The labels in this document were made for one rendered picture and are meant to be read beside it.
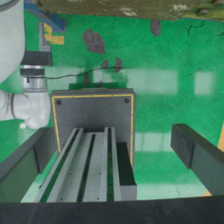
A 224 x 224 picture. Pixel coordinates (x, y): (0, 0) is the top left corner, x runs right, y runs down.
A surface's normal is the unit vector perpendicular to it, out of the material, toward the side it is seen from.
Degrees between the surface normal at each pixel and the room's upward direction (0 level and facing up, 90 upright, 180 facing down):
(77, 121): 0
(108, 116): 0
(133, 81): 0
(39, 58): 10
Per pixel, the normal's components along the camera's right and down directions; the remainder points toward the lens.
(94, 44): 0.02, 0.27
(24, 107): 0.23, 0.24
